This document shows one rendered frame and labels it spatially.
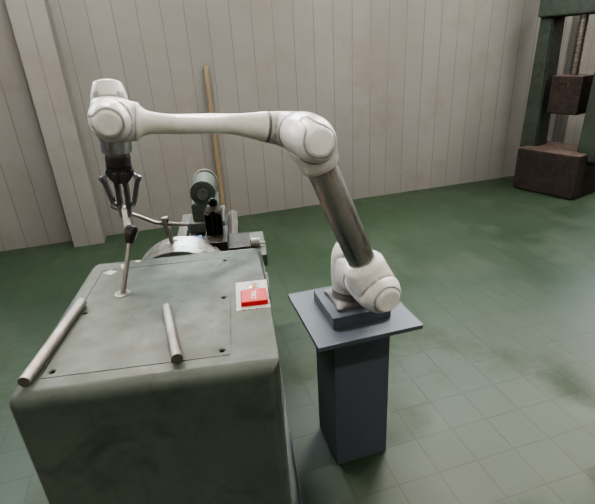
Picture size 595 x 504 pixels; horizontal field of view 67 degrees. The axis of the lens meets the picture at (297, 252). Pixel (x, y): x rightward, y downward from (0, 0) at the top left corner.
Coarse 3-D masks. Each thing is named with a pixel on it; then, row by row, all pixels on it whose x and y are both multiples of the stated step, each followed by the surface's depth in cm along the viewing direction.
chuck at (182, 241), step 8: (168, 240) 145; (176, 240) 145; (184, 240) 144; (192, 240) 145; (200, 240) 147; (152, 248) 146; (160, 248) 141; (200, 248) 142; (208, 248) 145; (216, 248) 150; (144, 256) 146
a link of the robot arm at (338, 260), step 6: (336, 246) 179; (336, 252) 178; (342, 252) 175; (336, 258) 178; (342, 258) 175; (336, 264) 178; (342, 264) 175; (336, 270) 178; (342, 270) 174; (336, 276) 180; (342, 276) 174; (336, 282) 182; (342, 282) 176; (336, 288) 184; (342, 288) 180; (342, 294) 183; (348, 294) 182
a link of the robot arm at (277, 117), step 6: (270, 114) 145; (276, 114) 146; (282, 114) 144; (288, 114) 142; (276, 120) 145; (282, 120) 142; (276, 126) 145; (276, 132) 145; (270, 138) 147; (276, 138) 146; (276, 144) 151; (282, 144) 145
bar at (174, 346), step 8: (168, 304) 100; (168, 312) 96; (168, 320) 93; (168, 328) 91; (176, 328) 92; (168, 336) 89; (176, 336) 88; (168, 344) 87; (176, 344) 86; (176, 352) 83; (176, 360) 83
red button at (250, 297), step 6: (258, 288) 106; (264, 288) 106; (246, 294) 104; (252, 294) 103; (258, 294) 103; (264, 294) 103; (246, 300) 101; (252, 300) 101; (258, 300) 101; (264, 300) 101
